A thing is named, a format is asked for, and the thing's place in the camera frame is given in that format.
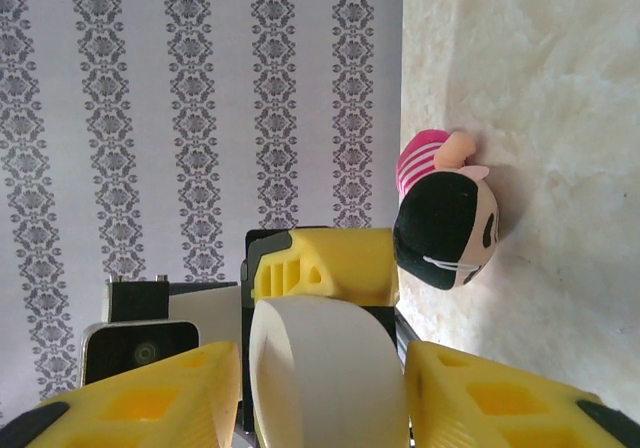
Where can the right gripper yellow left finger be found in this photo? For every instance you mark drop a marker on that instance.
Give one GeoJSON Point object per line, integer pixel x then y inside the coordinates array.
{"type": "Point", "coordinates": [210, 363]}

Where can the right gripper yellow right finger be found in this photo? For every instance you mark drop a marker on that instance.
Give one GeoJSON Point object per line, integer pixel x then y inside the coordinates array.
{"type": "Point", "coordinates": [435, 393]}

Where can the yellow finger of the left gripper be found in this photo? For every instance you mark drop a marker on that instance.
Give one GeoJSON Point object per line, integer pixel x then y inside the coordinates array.
{"type": "Point", "coordinates": [350, 263]}

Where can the off-white oval earbud case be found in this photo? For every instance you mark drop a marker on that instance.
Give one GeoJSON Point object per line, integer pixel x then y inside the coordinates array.
{"type": "Point", "coordinates": [325, 378]}

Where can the pink striped plush doll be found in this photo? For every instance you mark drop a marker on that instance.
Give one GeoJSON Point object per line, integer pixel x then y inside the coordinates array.
{"type": "Point", "coordinates": [440, 228]}

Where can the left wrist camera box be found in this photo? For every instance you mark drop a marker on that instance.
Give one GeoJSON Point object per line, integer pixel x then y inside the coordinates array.
{"type": "Point", "coordinates": [140, 353]}

